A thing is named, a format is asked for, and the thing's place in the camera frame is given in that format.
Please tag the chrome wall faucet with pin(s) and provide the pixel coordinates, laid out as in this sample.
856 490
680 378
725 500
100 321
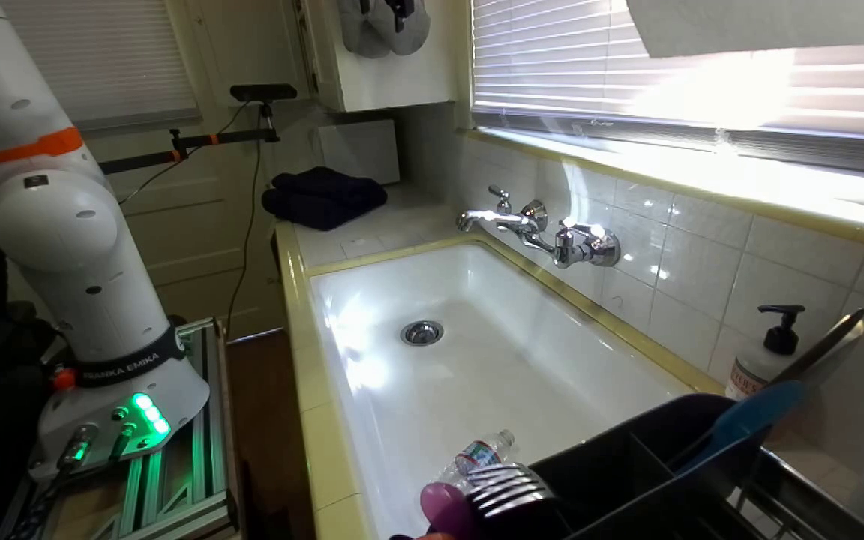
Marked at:
577 244

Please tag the black stereo camera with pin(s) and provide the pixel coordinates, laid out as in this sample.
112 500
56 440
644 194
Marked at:
261 92

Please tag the clear plastic water bottle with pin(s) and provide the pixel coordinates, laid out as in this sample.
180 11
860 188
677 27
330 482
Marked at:
477 453

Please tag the white wall cabinet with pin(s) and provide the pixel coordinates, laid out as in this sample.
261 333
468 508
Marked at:
771 23

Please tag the pump soap bottle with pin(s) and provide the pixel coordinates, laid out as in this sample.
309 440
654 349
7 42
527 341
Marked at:
763 360

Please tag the purple utensil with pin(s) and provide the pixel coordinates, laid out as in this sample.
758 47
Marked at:
447 512

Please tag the white window blinds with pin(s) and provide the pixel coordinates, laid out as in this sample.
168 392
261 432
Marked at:
652 80

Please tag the black dish rack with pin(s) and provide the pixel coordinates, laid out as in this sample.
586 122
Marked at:
644 482

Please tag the cream wall cabinet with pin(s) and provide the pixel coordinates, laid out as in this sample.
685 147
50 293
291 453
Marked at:
382 80

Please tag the metal sink drain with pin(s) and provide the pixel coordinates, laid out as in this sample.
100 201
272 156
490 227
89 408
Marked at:
423 332

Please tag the blue spatula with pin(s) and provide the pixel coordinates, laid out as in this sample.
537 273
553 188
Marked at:
748 421

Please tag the grey quilted oven mitten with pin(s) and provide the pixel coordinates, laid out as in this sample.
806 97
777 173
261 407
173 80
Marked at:
362 32
408 32

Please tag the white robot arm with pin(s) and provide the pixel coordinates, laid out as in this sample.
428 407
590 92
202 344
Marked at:
61 230

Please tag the white kitchen sink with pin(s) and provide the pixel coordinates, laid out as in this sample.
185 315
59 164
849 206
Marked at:
510 378

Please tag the navy blue towel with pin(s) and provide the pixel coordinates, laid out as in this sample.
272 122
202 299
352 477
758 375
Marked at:
326 197

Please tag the aluminium frame robot table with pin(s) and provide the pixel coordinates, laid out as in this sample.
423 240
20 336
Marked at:
166 482

